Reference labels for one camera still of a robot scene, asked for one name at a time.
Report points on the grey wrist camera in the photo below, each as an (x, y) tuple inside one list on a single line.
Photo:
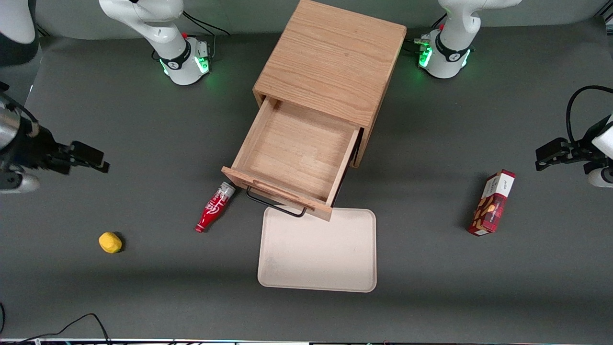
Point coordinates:
[(19, 183), (601, 177)]

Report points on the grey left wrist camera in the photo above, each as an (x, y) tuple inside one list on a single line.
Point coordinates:
[(601, 177)]

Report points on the beige rectangular tray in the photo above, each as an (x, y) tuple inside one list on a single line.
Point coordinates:
[(317, 254)]

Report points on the wooden drawer cabinet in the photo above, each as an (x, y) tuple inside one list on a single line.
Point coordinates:
[(330, 57)]

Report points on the red soda bottle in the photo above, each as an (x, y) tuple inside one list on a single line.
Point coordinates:
[(214, 209)]

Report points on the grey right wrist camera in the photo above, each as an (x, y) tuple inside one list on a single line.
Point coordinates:
[(19, 183)]

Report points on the yellow lemon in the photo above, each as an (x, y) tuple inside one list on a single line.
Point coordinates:
[(110, 243)]

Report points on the red cookie box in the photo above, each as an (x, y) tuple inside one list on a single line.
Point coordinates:
[(492, 206)]

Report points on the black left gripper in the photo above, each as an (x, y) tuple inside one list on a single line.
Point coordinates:
[(587, 143)]

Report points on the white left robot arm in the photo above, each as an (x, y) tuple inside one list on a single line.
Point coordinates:
[(452, 43)]

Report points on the wooden drawer with grip lip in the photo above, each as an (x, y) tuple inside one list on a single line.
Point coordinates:
[(297, 148)]

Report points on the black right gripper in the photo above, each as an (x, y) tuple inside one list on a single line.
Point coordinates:
[(32, 146)]

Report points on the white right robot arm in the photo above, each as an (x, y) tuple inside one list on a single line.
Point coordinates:
[(158, 28)]

